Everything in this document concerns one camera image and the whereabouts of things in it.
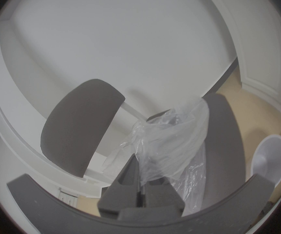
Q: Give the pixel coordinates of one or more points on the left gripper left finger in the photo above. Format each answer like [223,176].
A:
[123,186]

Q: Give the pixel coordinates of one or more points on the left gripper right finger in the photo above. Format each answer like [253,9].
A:
[162,194]

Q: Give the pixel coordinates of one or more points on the clear plastic bag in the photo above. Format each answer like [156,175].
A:
[174,142]

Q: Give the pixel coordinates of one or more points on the white trash bin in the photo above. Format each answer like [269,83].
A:
[269,155]

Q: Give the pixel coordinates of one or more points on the white chair with grey cushions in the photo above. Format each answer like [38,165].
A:
[82,121]

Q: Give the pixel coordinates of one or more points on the white wardrobe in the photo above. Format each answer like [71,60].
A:
[264,45]

